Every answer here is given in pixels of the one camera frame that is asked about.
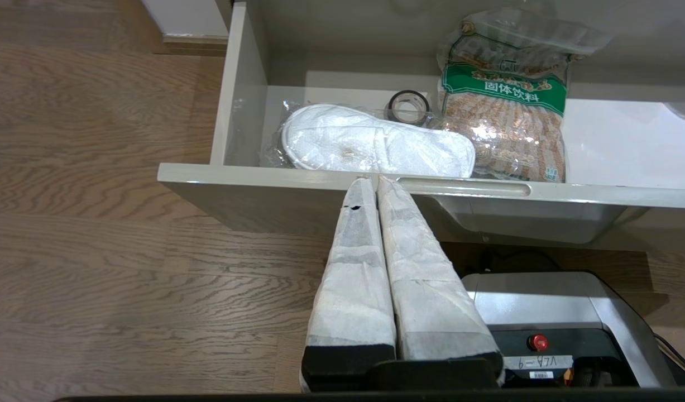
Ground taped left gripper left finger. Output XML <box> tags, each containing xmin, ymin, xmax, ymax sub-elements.
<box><xmin>300</xmin><ymin>176</ymin><xmax>397</xmax><ymax>391</ymax></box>

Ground white slippers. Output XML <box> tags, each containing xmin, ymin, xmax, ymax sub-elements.
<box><xmin>264</xmin><ymin>100</ymin><xmax>478</xmax><ymax>179</ymax></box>

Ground black tape roll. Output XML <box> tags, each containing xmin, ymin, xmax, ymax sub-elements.
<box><xmin>386</xmin><ymin>89</ymin><xmax>432</xmax><ymax>126</ymax></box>

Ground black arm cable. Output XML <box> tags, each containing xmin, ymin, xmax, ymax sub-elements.
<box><xmin>652</xmin><ymin>332</ymin><xmax>685</xmax><ymax>386</ymax></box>

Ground drink powder bag green label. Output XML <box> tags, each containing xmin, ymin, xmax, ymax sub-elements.
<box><xmin>434</xmin><ymin>8</ymin><xmax>614</xmax><ymax>184</ymax></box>

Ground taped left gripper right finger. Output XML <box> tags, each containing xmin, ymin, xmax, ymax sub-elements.
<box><xmin>376</xmin><ymin>174</ymin><xmax>505</xmax><ymax>386</ymax></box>

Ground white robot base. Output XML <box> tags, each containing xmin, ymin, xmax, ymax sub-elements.
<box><xmin>462</xmin><ymin>271</ymin><xmax>678</xmax><ymax>389</ymax></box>

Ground beige cabinet drawer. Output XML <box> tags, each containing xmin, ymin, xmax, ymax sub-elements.
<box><xmin>157</xmin><ymin>0</ymin><xmax>685</xmax><ymax>252</ymax></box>

